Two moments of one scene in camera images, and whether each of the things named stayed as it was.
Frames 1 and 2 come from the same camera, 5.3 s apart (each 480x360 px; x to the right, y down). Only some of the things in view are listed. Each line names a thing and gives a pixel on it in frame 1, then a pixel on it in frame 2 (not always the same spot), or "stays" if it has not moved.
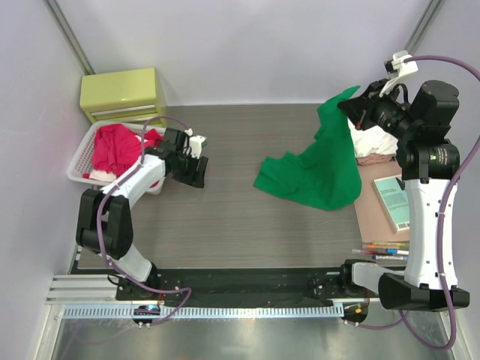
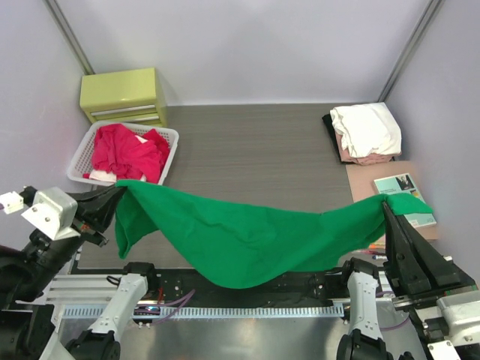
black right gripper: x=357 y=108 → x=409 y=268
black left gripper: x=196 y=178 → x=96 y=208
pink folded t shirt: x=375 y=159 stays
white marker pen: x=404 y=258 stays
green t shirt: x=327 y=175 → x=228 y=246
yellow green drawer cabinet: x=128 y=96 stays
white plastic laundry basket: x=82 y=163 stays
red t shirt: x=118 y=148 stays
